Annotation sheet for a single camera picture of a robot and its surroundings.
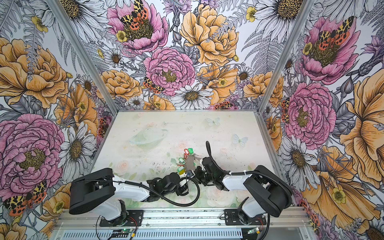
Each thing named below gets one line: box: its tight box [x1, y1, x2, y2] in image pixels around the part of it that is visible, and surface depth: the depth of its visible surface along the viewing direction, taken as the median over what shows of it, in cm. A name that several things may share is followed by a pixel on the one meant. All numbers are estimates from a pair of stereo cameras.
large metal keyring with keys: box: [177, 148, 199, 175], surface depth 95 cm
